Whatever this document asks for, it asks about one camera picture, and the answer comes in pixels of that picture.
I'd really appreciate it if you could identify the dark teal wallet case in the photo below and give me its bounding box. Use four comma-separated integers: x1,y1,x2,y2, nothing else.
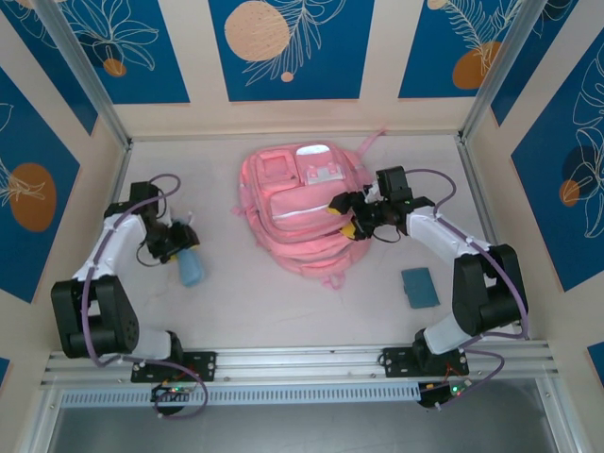
400,267,441,310

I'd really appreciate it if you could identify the aluminium corner post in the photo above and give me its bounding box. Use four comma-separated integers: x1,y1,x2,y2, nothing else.
458,0,544,143
32,0,133,150

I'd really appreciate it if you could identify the white slotted cable duct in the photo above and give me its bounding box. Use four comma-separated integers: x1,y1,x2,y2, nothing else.
59,382,421,408

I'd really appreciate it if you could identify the left controller circuit board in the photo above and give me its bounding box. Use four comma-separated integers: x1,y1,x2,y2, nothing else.
150,382,195,403

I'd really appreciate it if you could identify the controller circuit board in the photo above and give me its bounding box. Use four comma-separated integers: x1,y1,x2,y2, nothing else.
150,382,195,403
418,380,473,411

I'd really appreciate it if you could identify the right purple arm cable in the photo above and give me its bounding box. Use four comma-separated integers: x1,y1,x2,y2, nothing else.
405,167,529,411

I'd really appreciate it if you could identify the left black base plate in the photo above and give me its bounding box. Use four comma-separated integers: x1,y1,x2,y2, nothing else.
130,351,218,383

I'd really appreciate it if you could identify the blue floral wall panel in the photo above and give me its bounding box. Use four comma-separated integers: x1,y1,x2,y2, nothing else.
60,0,191,105
209,0,377,102
0,65,82,305
512,46,604,293
0,0,99,137
490,0,582,127
398,0,526,100

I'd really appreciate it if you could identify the pink backpack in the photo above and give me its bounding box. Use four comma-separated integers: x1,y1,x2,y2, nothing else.
230,126,388,290

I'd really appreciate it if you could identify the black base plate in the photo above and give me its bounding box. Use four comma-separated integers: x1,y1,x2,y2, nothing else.
382,346,471,378
130,351,218,383

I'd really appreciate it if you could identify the left aluminium corner post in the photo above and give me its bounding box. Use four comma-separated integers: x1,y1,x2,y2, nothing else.
32,0,133,150

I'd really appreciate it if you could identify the right aluminium corner post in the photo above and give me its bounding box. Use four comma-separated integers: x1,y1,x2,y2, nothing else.
458,0,544,143

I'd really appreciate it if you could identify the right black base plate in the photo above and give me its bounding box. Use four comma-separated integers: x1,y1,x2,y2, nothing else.
382,346,471,378

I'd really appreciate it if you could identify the light blue pencil case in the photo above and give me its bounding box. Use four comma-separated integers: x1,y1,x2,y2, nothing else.
176,247,208,288

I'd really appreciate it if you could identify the aluminium front rail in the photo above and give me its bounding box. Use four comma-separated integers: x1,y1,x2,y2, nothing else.
40,342,561,388

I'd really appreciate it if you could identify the right controller circuit board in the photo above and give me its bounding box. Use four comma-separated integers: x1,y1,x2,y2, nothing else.
418,380,473,411

